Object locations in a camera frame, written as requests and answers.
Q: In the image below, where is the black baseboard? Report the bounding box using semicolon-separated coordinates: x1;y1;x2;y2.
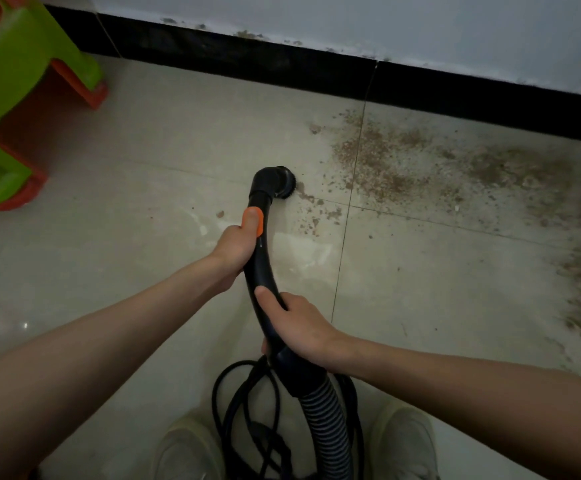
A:
43;4;581;145

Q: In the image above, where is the black power cord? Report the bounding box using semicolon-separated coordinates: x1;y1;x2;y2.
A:
211;357;366;480

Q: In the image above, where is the person's right shoe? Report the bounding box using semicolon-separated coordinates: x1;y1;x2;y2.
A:
368;399;441;480

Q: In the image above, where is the green plastic stool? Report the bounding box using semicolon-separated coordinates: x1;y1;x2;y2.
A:
0;0;104;209

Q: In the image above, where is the person's left hand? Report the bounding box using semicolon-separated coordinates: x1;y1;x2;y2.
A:
208;207;265;295

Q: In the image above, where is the person's right forearm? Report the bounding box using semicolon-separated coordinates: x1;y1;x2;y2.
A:
340;332;581;480

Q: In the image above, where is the orange plastic stool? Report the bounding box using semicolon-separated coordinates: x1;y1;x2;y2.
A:
0;0;111;212

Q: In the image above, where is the black ribbed vacuum hose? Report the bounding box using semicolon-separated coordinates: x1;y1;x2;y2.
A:
243;166;355;480

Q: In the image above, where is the person's left forearm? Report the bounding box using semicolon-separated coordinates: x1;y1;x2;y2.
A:
0;254;231;480

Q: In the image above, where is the person's right hand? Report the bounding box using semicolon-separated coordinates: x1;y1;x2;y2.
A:
254;285;354;375

